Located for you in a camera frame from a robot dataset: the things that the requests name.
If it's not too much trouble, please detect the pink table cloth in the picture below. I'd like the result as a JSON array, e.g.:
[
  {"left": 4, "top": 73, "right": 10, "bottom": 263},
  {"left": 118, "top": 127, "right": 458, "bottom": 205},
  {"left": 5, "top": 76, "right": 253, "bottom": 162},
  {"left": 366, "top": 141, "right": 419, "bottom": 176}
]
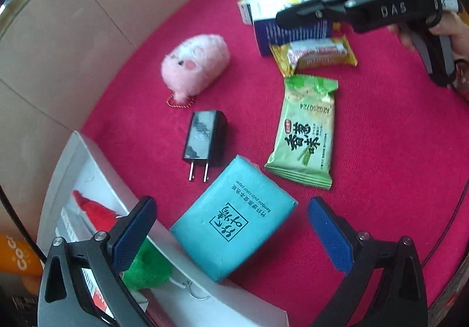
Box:
[{"left": 81, "top": 0, "right": 469, "bottom": 316}]

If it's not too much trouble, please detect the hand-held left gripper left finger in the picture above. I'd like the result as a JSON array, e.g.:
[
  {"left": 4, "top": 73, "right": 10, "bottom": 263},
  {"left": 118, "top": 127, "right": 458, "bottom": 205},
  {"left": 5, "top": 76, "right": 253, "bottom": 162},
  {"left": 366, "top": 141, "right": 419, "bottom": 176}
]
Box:
[{"left": 37, "top": 196, "right": 158, "bottom": 327}]

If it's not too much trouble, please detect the green snack packet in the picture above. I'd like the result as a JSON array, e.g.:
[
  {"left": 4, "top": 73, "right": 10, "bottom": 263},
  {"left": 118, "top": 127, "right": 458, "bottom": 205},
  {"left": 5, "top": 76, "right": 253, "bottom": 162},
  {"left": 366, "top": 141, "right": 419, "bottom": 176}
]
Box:
[{"left": 264, "top": 74, "right": 338, "bottom": 190}]

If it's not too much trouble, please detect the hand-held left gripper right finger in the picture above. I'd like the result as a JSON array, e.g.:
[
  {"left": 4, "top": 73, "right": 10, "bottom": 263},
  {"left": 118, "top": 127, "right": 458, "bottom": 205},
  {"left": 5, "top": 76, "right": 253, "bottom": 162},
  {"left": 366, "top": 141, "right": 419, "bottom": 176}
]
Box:
[{"left": 307, "top": 197, "right": 429, "bottom": 327}]

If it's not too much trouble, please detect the long white box red label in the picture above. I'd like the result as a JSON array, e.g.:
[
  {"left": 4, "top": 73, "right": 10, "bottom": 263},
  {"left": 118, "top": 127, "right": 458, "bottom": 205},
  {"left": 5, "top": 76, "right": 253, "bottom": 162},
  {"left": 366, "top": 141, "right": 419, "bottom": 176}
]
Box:
[{"left": 55, "top": 208, "right": 114, "bottom": 320}]

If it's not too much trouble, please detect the orange paper cup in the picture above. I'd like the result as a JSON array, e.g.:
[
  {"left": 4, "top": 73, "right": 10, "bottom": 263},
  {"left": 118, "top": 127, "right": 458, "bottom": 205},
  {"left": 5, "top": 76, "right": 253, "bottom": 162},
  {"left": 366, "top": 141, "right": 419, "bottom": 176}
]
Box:
[{"left": 0, "top": 234, "right": 45, "bottom": 276}]

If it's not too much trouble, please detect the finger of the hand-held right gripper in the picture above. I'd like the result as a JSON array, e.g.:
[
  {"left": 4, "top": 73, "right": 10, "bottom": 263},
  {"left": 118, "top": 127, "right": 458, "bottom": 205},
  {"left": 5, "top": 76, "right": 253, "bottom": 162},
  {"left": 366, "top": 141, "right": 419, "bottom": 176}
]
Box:
[{"left": 276, "top": 0, "right": 385, "bottom": 29}]

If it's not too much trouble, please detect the white cardboard box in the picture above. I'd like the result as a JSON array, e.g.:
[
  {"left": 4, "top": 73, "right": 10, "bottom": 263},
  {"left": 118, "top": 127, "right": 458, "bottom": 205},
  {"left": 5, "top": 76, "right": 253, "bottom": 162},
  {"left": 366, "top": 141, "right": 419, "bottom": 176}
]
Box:
[{"left": 36, "top": 130, "right": 290, "bottom": 327}]

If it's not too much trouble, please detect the pink plush toy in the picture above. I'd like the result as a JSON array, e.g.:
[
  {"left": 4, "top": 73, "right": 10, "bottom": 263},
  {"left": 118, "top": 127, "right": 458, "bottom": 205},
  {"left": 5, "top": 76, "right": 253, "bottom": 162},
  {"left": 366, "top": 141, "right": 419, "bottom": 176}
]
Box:
[{"left": 160, "top": 34, "right": 231, "bottom": 110}]

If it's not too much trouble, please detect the blue and white medicine box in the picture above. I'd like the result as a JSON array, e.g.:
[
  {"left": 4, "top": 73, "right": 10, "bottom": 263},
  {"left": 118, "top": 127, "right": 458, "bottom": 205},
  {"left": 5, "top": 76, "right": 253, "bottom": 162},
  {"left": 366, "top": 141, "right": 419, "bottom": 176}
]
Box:
[{"left": 254, "top": 17, "right": 343, "bottom": 57}]

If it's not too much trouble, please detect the person's right hand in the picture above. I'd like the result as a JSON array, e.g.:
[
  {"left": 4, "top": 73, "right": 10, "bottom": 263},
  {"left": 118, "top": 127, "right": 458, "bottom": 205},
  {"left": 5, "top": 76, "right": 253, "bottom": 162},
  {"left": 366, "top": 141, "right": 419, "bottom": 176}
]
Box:
[{"left": 388, "top": 11, "right": 469, "bottom": 104}]

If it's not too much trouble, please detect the red strawberry plush toy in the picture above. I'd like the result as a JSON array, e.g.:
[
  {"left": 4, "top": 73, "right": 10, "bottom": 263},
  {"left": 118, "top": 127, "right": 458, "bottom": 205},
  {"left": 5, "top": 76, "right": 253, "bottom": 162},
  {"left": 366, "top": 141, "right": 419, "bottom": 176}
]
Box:
[{"left": 72, "top": 190, "right": 211, "bottom": 301}]

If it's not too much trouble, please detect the yellow snack packet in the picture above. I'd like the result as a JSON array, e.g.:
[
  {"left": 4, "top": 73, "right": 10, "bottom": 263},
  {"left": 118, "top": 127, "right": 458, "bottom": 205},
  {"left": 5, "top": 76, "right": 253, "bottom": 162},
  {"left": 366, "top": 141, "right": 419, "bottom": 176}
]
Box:
[{"left": 269, "top": 35, "right": 358, "bottom": 78}]

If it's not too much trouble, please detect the small teal medicine box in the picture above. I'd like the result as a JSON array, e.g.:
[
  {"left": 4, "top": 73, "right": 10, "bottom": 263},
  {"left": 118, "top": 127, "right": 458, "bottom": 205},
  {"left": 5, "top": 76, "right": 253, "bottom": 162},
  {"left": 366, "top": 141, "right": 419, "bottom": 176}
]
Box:
[{"left": 237, "top": 0, "right": 294, "bottom": 26}]

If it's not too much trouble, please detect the black charger plug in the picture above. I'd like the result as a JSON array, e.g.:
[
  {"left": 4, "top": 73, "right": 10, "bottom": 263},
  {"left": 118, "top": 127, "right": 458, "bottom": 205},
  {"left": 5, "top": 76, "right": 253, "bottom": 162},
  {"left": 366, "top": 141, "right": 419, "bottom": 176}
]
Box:
[{"left": 182, "top": 110, "right": 228, "bottom": 182}]

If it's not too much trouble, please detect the teal tissue pack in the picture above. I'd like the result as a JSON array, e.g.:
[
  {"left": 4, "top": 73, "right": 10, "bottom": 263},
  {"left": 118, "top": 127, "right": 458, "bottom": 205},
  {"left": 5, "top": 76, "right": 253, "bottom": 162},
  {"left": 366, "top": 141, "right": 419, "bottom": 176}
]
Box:
[{"left": 169, "top": 155, "right": 298, "bottom": 284}]

